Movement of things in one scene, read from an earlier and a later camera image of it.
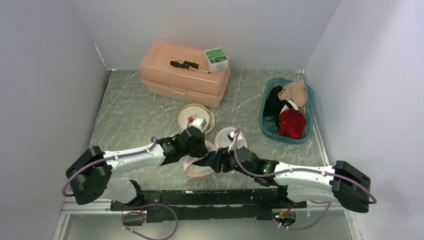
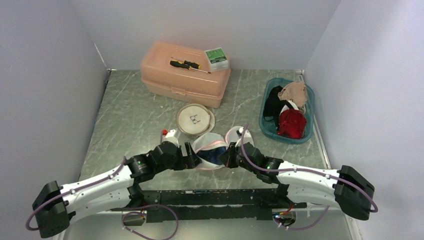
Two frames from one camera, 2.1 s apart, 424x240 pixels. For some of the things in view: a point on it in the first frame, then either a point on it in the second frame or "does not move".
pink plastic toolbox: (182, 74) does not move
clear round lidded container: (222, 138) -> (248, 136)
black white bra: (289, 105) does not move
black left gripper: (203, 150) -> (193, 159)
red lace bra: (292, 124) does not move
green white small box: (217, 59) does not move
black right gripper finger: (216, 163) -> (228, 158)
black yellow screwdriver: (187, 64) does not move
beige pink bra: (296, 91) does not move
